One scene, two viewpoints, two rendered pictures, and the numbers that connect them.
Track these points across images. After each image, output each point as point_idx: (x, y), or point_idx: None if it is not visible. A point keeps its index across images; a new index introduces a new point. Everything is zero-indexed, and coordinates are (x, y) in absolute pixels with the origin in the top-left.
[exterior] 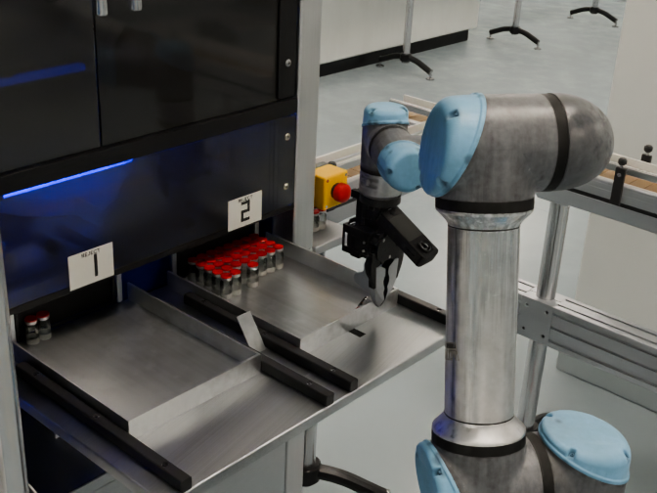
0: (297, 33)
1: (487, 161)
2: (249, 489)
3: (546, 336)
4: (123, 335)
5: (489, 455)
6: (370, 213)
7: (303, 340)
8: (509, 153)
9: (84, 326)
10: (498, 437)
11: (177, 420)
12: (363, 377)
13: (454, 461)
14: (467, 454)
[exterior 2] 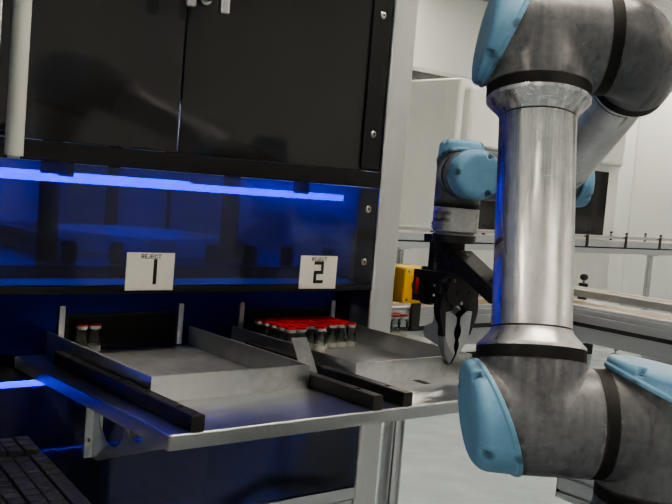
0: (384, 109)
1: (537, 28)
2: None
3: None
4: (173, 358)
5: (539, 355)
6: (442, 256)
7: (359, 367)
8: (561, 22)
9: (136, 351)
10: (550, 337)
11: (206, 399)
12: (420, 401)
13: (497, 365)
14: (513, 354)
